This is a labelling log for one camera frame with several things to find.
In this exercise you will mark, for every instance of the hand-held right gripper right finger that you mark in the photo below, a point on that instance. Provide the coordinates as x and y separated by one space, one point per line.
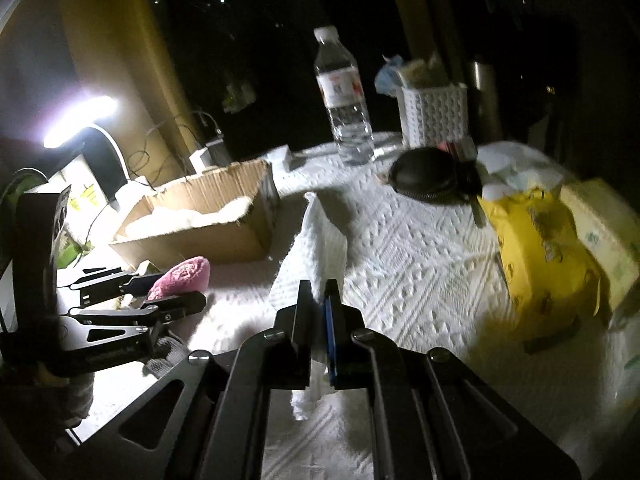
330 330

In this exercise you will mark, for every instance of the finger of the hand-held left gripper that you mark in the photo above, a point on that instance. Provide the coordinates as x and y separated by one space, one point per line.
110 282
125 317

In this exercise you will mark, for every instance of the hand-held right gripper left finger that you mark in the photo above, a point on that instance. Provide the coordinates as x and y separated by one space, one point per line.
302 325

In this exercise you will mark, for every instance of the pink soft cloth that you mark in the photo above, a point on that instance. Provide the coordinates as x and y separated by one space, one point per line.
180 275

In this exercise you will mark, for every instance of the white paper towel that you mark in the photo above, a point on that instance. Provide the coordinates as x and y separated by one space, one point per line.
312 245

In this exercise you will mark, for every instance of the cardboard box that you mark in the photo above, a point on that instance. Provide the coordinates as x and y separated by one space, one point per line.
200 242

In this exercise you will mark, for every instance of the person's left forearm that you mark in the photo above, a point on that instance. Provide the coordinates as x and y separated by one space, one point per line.
77 395

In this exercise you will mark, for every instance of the green potted plant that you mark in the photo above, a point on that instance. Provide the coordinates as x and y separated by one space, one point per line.
70 252

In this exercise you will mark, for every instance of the grey knit sock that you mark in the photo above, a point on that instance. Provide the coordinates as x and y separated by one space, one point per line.
167 355

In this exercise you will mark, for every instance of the white textured tablecloth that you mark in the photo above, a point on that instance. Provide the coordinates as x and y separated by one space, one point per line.
425 270

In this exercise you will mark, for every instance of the white desk lamp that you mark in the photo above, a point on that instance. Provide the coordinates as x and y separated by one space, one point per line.
80 120

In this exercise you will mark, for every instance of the white charger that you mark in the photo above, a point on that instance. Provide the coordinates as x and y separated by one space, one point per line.
200 160

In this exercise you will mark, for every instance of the white patterned tissue pack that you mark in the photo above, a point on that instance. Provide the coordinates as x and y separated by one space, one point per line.
279 157

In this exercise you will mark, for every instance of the black round case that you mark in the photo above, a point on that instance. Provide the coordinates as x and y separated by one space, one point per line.
425 172

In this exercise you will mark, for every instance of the clear water bottle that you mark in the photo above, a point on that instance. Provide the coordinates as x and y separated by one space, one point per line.
345 110

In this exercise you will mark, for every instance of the yellow curtain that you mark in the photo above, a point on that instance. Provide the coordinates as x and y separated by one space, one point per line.
125 60
425 20

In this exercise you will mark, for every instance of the small red white box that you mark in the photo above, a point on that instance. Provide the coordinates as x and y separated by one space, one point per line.
457 150

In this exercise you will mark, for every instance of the yellow wet wipes packet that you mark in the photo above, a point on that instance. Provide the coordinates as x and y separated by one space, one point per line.
540 260

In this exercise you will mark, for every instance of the white plastic basket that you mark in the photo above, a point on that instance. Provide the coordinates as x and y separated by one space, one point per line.
432 115

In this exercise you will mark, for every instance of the white tissue packet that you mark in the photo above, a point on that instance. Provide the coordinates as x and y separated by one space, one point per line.
520 170

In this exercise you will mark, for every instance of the blue face mask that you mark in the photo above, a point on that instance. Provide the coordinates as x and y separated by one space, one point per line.
390 77

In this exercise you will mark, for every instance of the packets in basket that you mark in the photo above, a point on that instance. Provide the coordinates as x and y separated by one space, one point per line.
425 70

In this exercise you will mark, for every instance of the steel thermos flask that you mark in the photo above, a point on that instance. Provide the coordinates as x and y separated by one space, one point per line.
485 100

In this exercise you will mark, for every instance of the pale yellow tissue pack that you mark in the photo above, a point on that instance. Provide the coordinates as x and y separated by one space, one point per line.
605 230

